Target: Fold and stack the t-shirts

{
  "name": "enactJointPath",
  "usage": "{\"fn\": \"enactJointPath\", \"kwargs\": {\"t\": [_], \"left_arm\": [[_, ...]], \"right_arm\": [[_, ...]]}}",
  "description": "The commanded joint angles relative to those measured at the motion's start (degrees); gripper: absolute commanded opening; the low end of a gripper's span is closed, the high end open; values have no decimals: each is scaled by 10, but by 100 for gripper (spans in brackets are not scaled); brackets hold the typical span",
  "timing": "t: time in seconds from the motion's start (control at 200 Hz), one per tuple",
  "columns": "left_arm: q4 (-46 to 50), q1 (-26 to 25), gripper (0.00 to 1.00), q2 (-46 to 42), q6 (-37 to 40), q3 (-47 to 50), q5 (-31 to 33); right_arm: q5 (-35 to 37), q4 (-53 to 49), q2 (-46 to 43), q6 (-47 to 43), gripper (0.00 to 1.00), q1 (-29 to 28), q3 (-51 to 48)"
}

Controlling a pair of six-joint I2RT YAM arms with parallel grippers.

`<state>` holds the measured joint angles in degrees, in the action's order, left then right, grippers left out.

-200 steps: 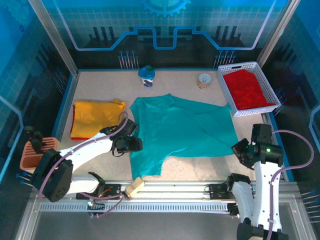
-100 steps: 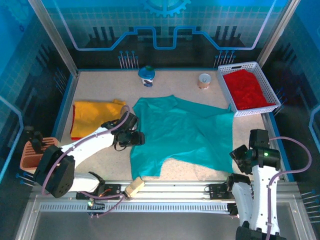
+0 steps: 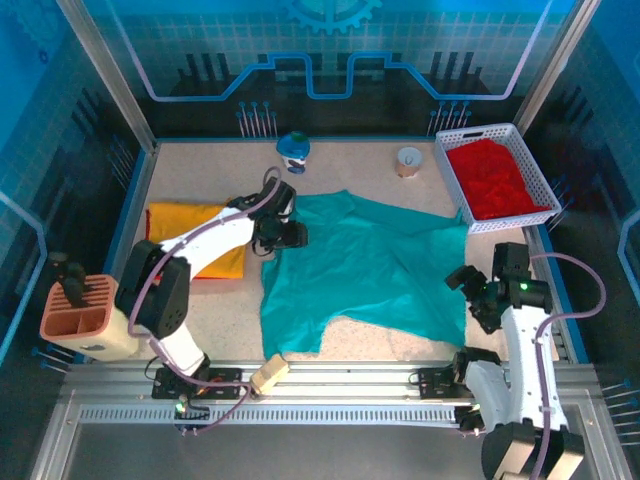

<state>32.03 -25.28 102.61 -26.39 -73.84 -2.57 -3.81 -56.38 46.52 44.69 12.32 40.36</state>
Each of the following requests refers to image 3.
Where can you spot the yellow t-shirt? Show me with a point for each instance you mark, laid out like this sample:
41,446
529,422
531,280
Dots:
170,220

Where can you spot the teal t-shirt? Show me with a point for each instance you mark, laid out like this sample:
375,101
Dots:
370,270

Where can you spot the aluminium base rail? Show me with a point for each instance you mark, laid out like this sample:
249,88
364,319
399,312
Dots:
350,372

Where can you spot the white perforated plastic basket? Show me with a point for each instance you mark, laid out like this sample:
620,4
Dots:
500,227

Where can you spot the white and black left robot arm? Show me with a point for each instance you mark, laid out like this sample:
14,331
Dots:
215,240

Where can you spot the beige plastic box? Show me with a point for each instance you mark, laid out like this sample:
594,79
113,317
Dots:
270,375

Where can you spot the red t-shirt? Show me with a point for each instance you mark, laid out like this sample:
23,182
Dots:
490,180

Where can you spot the blue lidded plastic container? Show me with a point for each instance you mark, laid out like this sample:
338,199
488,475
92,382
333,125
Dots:
293,150

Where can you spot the paper cup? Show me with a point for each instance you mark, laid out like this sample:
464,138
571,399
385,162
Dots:
407,167

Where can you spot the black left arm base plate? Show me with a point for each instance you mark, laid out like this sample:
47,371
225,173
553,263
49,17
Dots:
225,380

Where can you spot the aluminium frame post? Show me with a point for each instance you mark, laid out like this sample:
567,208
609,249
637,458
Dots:
107,75
555,65

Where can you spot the pink and cream knife block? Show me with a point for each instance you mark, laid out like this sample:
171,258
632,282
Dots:
100,330

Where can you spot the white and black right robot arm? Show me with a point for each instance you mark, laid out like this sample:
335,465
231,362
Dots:
520,360

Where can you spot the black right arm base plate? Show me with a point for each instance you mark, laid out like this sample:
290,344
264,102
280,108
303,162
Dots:
435,382

